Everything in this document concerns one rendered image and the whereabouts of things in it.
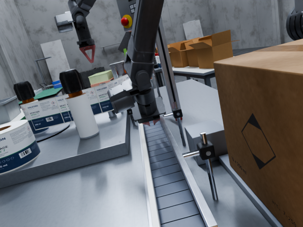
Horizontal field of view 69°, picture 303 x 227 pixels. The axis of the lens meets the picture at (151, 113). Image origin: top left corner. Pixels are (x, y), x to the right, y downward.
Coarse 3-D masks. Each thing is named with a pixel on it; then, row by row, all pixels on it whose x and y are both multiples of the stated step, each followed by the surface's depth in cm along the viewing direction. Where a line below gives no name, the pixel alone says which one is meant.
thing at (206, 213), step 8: (160, 120) 74; (168, 128) 62; (168, 136) 57; (176, 144) 51; (176, 152) 48; (184, 160) 44; (184, 168) 41; (184, 176) 41; (192, 176) 38; (192, 184) 36; (192, 192) 35; (200, 192) 34; (200, 200) 32; (200, 208) 31; (208, 208) 30; (208, 216) 29; (208, 224) 28; (216, 224) 27
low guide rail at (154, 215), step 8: (144, 136) 73; (144, 144) 67; (144, 152) 62; (144, 160) 58; (152, 184) 47; (152, 192) 44; (152, 200) 42; (152, 208) 40; (152, 216) 38; (152, 224) 36; (160, 224) 38
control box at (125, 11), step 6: (120, 0) 103; (126, 0) 102; (132, 0) 101; (120, 6) 104; (126, 6) 103; (120, 12) 106; (126, 12) 104; (132, 18) 104; (132, 24) 105; (126, 30) 108
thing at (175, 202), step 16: (144, 128) 91; (160, 128) 87; (160, 144) 73; (160, 160) 63; (176, 160) 61; (160, 176) 55; (176, 176) 54; (160, 192) 49; (176, 192) 48; (160, 208) 45; (176, 208) 43; (192, 208) 42; (176, 224) 40; (192, 224) 39
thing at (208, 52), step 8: (224, 32) 246; (192, 40) 279; (208, 40) 284; (216, 40) 245; (224, 40) 249; (200, 48) 267; (208, 48) 253; (216, 48) 249; (224, 48) 252; (200, 56) 273; (208, 56) 258; (216, 56) 251; (224, 56) 254; (232, 56) 258; (200, 64) 279; (208, 64) 263
